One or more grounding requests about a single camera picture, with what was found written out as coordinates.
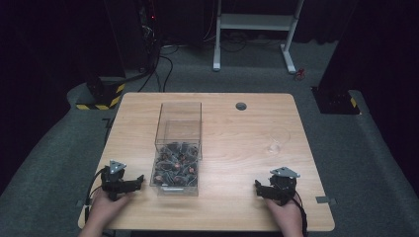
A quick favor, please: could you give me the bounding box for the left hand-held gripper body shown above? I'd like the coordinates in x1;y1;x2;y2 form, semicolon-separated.
100;159;136;202

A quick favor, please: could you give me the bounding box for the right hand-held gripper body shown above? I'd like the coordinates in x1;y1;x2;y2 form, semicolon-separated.
267;166;301;207

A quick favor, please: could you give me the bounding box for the person's left hand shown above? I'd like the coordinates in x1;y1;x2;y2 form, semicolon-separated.
88;189;134;229

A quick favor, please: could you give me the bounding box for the person's right hand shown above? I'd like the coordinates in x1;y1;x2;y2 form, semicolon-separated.
264;197;304;235

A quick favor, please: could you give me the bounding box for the pile of dark tea bags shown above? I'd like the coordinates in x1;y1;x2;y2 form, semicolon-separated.
153;141;200;188

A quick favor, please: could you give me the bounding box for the clear glass cup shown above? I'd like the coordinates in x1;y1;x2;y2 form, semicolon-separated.
266;125;292;155

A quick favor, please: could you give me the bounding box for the clear plastic box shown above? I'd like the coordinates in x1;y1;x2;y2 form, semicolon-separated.
149;101;203;198

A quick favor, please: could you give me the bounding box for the black yellow striped stand base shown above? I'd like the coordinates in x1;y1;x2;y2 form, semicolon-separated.
75;76;126;112

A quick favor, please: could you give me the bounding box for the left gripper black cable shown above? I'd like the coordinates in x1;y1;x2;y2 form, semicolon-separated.
84;166;109;223

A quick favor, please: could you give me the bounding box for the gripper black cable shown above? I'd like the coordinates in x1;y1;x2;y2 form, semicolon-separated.
84;166;109;223
293;190;309;237

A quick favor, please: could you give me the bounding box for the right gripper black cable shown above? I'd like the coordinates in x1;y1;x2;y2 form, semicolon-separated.
293;190;309;237

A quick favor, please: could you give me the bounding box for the black floor cable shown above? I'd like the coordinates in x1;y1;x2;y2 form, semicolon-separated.
137;45;181;93

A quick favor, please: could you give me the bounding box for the white metal stand frame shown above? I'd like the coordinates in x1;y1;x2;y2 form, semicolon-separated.
212;0;306;75

